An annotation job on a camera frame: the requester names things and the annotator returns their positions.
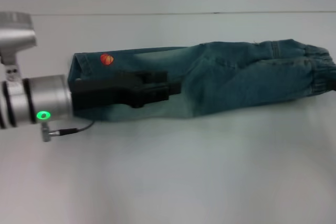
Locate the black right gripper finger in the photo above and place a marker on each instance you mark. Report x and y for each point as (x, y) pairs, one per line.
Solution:
(333, 85)

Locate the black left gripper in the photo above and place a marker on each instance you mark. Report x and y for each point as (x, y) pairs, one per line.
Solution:
(105, 93)

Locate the blue denim shorts with print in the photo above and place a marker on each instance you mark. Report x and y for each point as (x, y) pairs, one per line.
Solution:
(236, 82)

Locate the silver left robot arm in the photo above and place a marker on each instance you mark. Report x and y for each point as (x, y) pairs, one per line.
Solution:
(47, 95)

